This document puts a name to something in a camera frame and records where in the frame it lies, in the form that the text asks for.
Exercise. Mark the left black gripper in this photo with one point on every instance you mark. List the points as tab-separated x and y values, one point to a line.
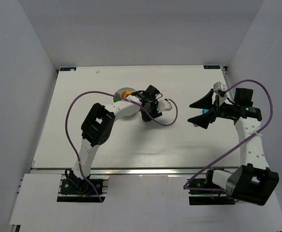
149	112

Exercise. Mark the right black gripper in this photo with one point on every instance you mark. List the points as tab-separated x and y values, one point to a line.
218	110

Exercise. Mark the cyan lego brick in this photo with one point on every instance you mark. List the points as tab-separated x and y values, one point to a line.
205	111

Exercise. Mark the orange 2x4 lego brick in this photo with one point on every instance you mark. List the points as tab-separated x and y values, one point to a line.
125	94

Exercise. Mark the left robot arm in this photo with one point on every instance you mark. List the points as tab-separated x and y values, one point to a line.
98	124

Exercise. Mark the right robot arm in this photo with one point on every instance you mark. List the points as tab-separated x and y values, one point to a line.
253	181

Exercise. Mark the white round divided container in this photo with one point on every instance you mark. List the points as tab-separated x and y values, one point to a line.
125	108

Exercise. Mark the right blue table label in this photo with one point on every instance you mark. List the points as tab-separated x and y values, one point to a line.
210	67

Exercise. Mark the blue table label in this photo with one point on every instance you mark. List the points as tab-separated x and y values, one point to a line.
210	67
67	69

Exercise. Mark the left blue table label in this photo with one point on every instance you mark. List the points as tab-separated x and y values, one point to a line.
67	69

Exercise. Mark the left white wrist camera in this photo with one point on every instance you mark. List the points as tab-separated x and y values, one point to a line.
164	105

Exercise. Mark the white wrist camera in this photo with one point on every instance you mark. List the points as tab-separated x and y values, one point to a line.
164	105
220	91

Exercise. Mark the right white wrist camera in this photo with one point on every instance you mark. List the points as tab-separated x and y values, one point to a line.
220	91

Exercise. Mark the aluminium table rail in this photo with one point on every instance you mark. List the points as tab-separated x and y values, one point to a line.
150	171

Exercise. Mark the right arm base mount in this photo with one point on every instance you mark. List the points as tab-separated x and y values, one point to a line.
203	193

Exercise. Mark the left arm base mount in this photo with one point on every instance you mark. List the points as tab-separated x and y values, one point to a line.
69	193

